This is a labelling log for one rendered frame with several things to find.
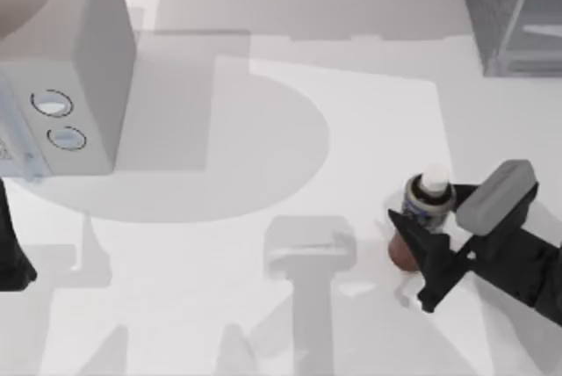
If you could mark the dark bottle with white cap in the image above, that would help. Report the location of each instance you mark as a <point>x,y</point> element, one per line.
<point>428,202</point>

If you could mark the pale grey rounded box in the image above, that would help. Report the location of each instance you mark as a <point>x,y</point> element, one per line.
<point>496,198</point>

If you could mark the pale microwave oven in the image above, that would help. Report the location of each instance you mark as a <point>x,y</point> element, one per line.
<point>98,64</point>

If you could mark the small microwave knob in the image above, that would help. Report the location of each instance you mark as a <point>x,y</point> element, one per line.
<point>67,138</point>

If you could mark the large microwave knob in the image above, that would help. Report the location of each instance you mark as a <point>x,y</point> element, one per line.
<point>52,104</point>

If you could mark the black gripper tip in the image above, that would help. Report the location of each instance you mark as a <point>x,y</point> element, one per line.
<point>13,248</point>

